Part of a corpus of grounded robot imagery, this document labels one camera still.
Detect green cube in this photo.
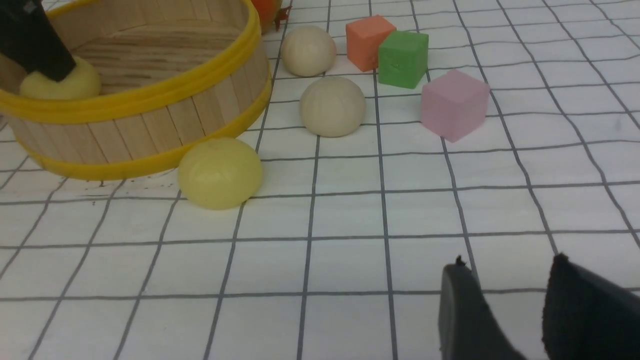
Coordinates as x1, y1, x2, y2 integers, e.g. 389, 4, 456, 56
378, 30, 430, 89

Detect white bun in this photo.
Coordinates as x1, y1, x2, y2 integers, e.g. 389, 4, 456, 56
298, 76, 367, 138
280, 25, 338, 77

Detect orange cube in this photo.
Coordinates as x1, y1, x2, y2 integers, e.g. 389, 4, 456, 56
345, 14, 397, 72

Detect red tomato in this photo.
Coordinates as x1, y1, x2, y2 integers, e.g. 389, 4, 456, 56
251, 0, 291, 35

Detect bamboo steamer tray yellow rim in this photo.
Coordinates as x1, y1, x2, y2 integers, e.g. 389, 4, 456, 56
1, 0, 272, 181

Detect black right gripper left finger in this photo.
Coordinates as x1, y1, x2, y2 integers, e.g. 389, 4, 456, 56
438, 256, 525, 360

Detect yellow bun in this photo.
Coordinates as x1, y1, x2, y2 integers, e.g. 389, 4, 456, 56
19, 55, 102, 100
177, 137, 263, 210

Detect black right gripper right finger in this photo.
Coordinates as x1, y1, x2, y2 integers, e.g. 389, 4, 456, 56
542, 253, 640, 360

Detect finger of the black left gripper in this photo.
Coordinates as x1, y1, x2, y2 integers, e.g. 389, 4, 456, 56
0, 0, 76, 82

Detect pink cube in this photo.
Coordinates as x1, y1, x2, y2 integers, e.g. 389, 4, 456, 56
420, 69, 490, 142

